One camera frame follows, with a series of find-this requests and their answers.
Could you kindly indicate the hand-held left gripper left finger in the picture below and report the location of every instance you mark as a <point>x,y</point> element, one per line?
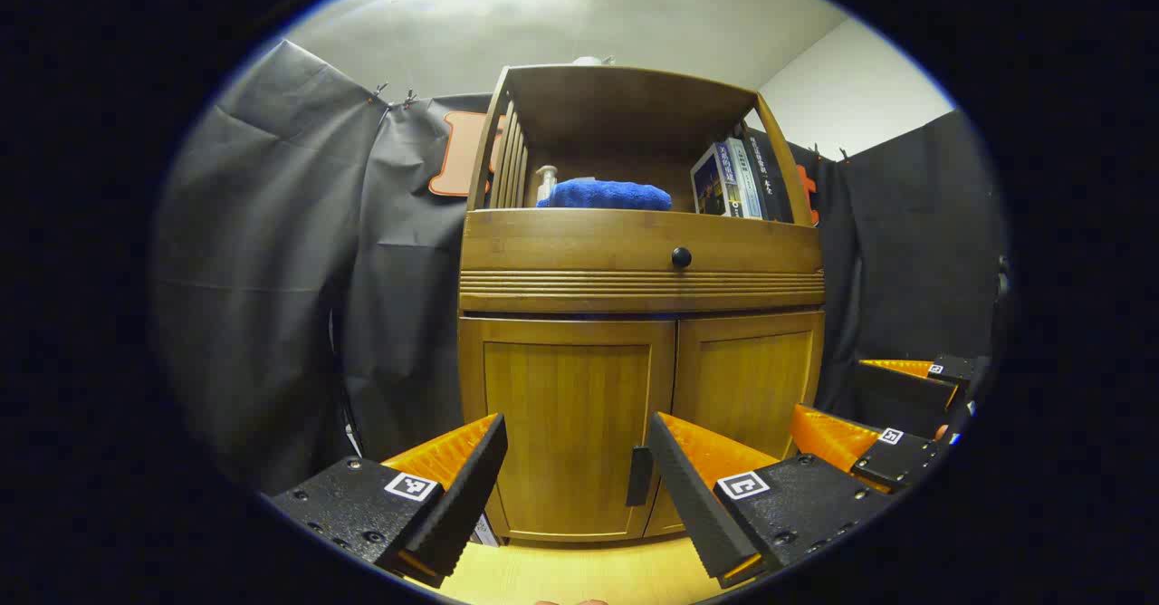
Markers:
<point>471,487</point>

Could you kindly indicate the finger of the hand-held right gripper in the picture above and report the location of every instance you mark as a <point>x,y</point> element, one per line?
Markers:
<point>896,460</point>
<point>901,397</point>

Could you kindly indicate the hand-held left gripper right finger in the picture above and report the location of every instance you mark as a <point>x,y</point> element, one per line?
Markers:
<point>684,487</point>

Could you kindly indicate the wooden cabinet door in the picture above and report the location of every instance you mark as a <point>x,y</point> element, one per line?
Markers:
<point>561,424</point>
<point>751,379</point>

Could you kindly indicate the wooden double-door shoe cabinet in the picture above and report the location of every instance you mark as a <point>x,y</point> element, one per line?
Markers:
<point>634,290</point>

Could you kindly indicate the wooden cabinet drawer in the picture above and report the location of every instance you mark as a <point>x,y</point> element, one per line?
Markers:
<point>561,243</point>

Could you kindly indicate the white object on cabinet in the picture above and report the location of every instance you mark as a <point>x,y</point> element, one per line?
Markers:
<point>590,61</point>

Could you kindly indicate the black round drawer knob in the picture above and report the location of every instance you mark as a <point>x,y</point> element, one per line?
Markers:
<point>682,257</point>

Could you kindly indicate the black book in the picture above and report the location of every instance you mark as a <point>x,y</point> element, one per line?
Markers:
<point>771,179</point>

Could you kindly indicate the white and blue book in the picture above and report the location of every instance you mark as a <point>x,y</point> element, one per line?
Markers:
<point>744,179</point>

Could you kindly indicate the book with colourful cover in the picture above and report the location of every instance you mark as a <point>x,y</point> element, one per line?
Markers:
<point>708,184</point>

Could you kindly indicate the black backdrop cloth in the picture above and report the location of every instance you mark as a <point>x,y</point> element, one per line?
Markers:
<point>272,270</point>

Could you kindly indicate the blue folded towel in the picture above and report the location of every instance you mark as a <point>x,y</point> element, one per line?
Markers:
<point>607,196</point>

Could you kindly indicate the white pump bottle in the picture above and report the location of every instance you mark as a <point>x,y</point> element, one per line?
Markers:
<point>546,184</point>

